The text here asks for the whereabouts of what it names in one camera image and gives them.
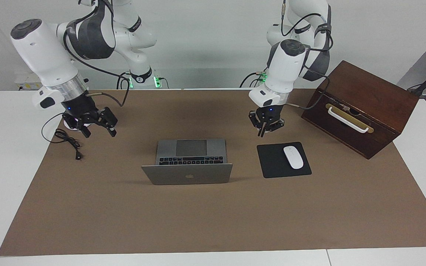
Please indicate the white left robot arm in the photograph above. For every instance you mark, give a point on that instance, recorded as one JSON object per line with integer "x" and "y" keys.
{"x": 287, "y": 66}

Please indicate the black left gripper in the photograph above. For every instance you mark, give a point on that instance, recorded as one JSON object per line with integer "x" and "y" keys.
{"x": 270, "y": 116}

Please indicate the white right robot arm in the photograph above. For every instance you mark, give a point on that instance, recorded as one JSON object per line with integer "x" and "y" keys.
{"x": 46, "y": 59}

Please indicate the white desk lamp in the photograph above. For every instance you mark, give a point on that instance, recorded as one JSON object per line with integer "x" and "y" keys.
{"x": 70, "y": 128}

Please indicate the dark brown wooden box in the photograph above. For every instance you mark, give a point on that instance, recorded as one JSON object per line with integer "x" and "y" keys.
{"x": 368, "y": 88}

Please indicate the black mouse pad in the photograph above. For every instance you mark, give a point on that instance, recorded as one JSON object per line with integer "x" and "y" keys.
{"x": 272, "y": 164}

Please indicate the white computer mouse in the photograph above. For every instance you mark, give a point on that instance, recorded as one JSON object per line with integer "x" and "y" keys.
{"x": 293, "y": 157}

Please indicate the brown table mat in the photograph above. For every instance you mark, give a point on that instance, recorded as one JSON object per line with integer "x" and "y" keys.
{"x": 213, "y": 214}

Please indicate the white power strip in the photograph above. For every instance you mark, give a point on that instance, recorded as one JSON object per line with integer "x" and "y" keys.
{"x": 28, "y": 83}

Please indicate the silver Apple laptop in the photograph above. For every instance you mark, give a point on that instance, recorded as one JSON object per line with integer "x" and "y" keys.
{"x": 189, "y": 175}

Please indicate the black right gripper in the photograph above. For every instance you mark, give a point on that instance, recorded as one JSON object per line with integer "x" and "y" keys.
{"x": 81, "y": 111}

